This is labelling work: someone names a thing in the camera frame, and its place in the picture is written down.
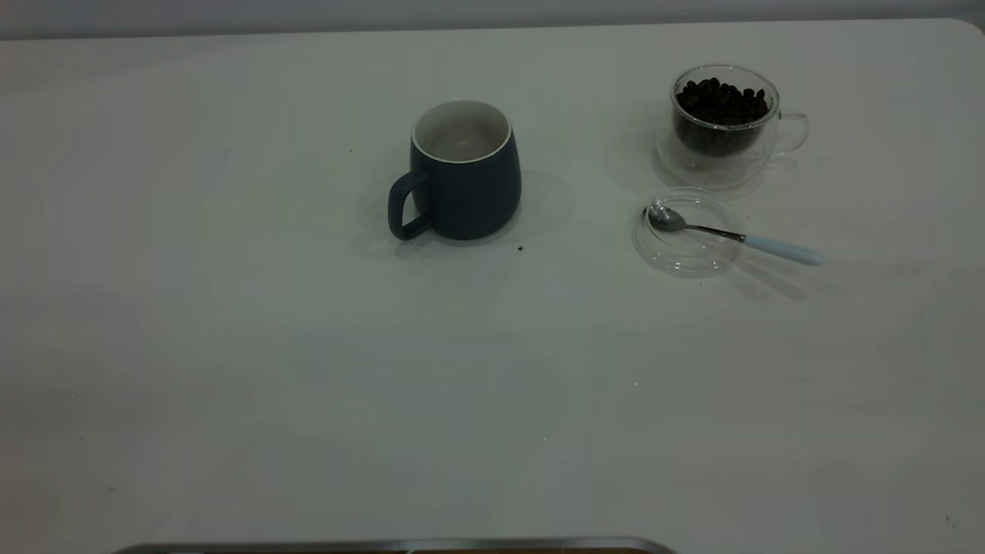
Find clear glass lid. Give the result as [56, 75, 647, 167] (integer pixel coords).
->
[631, 187, 744, 278]

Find clear glass cup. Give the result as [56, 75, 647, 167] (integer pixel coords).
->
[656, 64, 810, 191]

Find metal spoon pale blue handle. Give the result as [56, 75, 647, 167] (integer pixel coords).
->
[646, 202, 826, 268]

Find roasted coffee beans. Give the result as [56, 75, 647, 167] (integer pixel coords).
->
[676, 77, 772, 159]

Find dark grey ceramic mug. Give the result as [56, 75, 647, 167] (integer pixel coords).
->
[387, 98, 523, 242]

